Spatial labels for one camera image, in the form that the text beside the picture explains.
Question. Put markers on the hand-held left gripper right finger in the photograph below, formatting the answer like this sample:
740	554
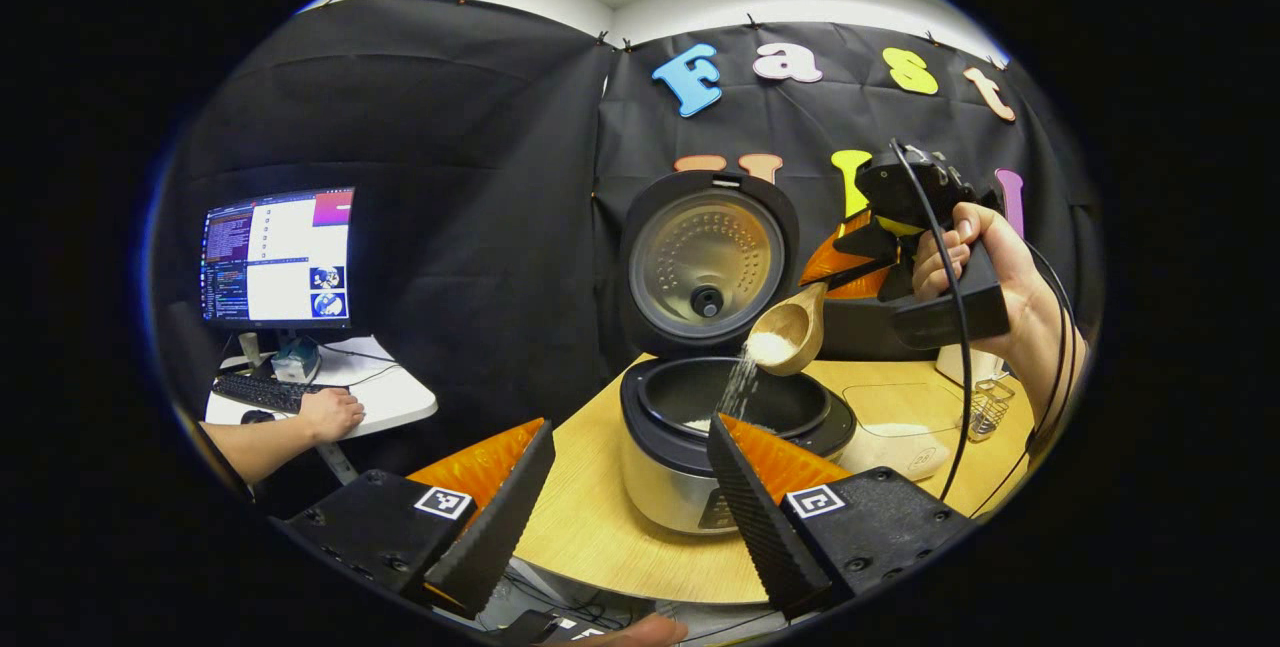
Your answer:
760	527

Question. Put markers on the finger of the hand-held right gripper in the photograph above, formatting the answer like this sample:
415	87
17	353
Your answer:
840	252
875	285

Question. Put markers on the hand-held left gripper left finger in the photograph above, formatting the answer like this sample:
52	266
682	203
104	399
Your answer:
500	537

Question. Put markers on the wooden spoon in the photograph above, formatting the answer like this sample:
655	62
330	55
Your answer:
795	322

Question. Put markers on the white rice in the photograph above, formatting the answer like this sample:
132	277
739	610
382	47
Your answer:
898	429
770	347

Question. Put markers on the silver black rice cooker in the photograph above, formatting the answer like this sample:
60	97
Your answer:
700	257

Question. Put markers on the white toaster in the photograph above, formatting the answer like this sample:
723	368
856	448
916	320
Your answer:
985	365

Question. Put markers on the clear plastic container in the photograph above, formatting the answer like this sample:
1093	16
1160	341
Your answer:
900	402

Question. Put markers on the white side table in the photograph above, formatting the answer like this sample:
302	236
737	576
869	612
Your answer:
390	397

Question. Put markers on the small teal box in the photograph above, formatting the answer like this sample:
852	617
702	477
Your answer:
296	360

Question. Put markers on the black computer mouse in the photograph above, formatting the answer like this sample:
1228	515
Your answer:
257	417

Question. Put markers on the black keyboard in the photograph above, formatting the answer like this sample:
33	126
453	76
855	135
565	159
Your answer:
265	392

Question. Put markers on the black backdrop cloth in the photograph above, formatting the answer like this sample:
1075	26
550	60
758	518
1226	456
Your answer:
450	227

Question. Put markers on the computer monitor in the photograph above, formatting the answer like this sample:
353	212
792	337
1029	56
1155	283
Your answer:
280	257

